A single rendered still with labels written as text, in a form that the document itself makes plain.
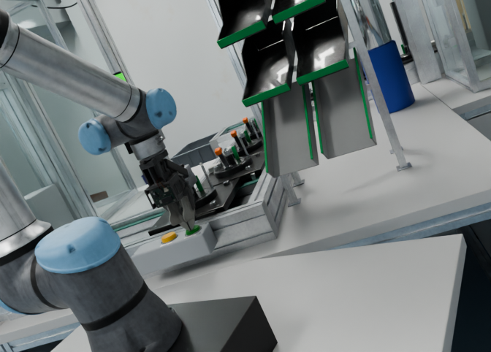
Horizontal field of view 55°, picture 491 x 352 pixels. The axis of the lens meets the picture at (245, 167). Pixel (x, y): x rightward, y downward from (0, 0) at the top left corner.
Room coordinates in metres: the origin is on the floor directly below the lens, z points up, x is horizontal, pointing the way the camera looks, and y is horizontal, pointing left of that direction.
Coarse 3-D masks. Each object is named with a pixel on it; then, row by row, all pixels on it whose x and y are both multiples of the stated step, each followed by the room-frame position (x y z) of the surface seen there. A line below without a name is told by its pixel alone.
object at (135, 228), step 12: (252, 180) 1.43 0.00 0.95; (240, 192) 1.41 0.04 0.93; (252, 192) 1.40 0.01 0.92; (240, 204) 1.34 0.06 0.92; (132, 216) 1.59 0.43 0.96; (144, 216) 1.55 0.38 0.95; (156, 216) 1.50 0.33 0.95; (120, 228) 1.56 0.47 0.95; (132, 228) 1.53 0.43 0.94; (144, 228) 1.52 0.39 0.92; (132, 240) 1.46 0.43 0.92
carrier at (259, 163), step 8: (224, 152) 1.58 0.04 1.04; (232, 160) 1.57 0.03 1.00; (240, 160) 1.59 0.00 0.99; (248, 160) 1.55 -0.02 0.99; (256, 160) 1.58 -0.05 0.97; (264, 160) 1.53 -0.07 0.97; (208, 168) 1.69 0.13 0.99; (216, 168) 1.58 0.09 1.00; (224, 168) 1.53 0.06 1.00; (232, 168) 1.52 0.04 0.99; (240, 168) 1.52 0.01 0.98; (256, 168) 1.46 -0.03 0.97; (208, 176) 1.65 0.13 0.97; (216, 176) 1.56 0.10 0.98; (224, 176) 1.53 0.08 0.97; (232, 176) 1.50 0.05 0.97; (240, 176) 1.46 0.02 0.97; (248, 176) 1.45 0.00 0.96; (256, 176) 1.44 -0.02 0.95; (208, 184) 1.53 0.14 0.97; (216, 184) 1.48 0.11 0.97
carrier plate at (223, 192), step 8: (232, 184) 1.39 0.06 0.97; (240, 184) 1.42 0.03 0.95; (224, 192) 1.34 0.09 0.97; (232, 192) 1.33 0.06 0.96; (216, 200) 1.29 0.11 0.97; (224, 200) 1.26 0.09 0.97; (200, 208) 1.28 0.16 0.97; (208, 208) 1.25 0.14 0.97; (216, 208) 1.22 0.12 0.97; (224, 208) 1.22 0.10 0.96; (168, 216) 1.35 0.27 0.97; (160, 224) 1.30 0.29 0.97; (168, 224) 1.26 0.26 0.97; (152, 232) 1.28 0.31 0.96; (160, 232) 1.27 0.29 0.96
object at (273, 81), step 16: (272, 32) 1.40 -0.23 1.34; (288, 32) 1.31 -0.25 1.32; (256, 48) 1.43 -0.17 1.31; (272, 48) 1.40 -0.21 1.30; (288, 48) 1.26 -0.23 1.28; (256, 64) 1.37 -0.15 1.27; (272, 64) 1.32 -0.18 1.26; (288, 64) 1.22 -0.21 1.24; (256, 80) 1.30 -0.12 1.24; (272, 80) 1.25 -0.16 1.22; (288, 80) 1.17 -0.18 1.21; (256, 96) 1.19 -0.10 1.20; (272, 96) 1.18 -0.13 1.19
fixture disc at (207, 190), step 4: (204, 188) 1.41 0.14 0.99; (208, 188) 1.39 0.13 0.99; (212, 188) 1.36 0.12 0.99; (200, 192) 1.38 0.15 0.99; (204, 192) 1.36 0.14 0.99; (208, 192) 1.35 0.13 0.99; (212, 192) 1.33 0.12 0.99; (216, 192) 1.35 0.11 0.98; (200, 196) 1.33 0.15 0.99; (204, 196) 1.31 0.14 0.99; (208, 196) 1.31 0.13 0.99; (212, 196) 1.32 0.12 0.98; (196, 200) 1.31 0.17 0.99; (200, 200) 1.30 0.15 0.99; (204, 200) 1.30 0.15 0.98; (208, 200) 1.31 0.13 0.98; (196, 204) 1.29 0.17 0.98; (200, 204) 1.29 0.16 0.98; (204, 204) 1.30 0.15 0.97; (180, 208) 1.30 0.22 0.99; (196, 208) 1.29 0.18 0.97
